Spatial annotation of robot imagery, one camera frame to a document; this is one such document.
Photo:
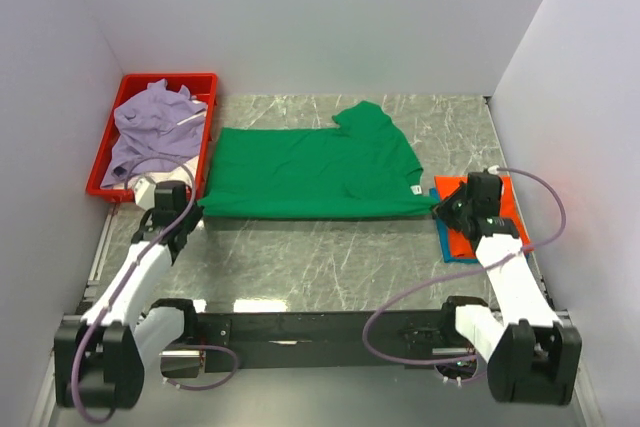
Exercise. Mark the folded blue t-shirt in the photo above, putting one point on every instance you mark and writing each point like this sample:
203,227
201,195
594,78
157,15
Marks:
455,248

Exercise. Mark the red plastic bin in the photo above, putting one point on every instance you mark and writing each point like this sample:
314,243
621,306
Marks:
159,128

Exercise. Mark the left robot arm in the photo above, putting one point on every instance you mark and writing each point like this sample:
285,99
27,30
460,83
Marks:
100,359

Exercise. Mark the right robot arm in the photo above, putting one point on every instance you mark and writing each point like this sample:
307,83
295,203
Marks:
531,356

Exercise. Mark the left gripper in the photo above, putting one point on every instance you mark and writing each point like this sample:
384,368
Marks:
195,215

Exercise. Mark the black base beam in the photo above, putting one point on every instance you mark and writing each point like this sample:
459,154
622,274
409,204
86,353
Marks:
308,340

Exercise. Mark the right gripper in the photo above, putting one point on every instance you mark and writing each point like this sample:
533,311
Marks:
442,211

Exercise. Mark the folded orange t-shirt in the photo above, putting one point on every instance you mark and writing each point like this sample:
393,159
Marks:
445,186

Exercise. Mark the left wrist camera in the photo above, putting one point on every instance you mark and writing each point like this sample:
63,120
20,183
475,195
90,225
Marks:
144,193

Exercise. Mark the green t-shirt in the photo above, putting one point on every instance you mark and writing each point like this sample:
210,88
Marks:
361,167

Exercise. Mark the lavender t-shirt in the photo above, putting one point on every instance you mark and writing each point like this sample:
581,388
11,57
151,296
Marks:
155,132

